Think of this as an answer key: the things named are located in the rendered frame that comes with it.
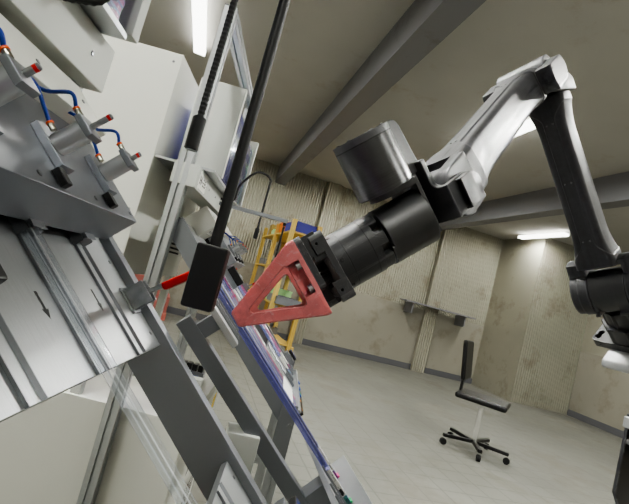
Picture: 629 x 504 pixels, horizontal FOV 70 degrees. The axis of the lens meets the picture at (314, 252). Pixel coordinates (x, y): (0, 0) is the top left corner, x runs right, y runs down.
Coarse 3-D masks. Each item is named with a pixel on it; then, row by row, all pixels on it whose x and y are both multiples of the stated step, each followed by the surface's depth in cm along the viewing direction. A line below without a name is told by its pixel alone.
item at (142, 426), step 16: (32, 240) 42; (48, 256) 42; (48, 272) 41; (64, 288) 41; (64, 304) 41; (80, 304) 42; (80, 320) 41; (80, 336) 41; (96, 336) 42; (96, 352) 41; (112, 368) 41; (112, 384) 41; (128, 384) 42; (128, 400) 41; (128, 416) 41; (144, 416) 42; (144, 432) 41; (160, 448) 41; (160, 464) 41; (176, 480) 41; (176, 496) 41; (192, 496) 42
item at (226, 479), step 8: (224, 464) 59; (224, 472) 57; (232, 472) 59; (216, 480) 55; (224, 480) 55; (232, 480) 58; (216, 488) 52; (224, 488) 53; (232, 488) 56; (240, 488) 59; (216, 496) 50; (224, 496) 52; (232, 496) 55; (240, 496) 57
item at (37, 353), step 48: (0, 240) 38; (48, 240) 46; (96, 240) 60; (0, 288) 34; (48, 288) 41; (96, 288) 51; (0, 336) 31; (48, 336) 37; (144, 336) 57; (0, 384) 29; (48, 384) 33
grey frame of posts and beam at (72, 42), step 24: (0, 0) 46; (24, 0) 48; (48, 0) 51; (24, 24) 51; (48, 24) 52; (72, 24) 57; (48, 48) 56; (72, 48) 58; (96, 48) 64; (72, 72) 62; (96, 72) 65
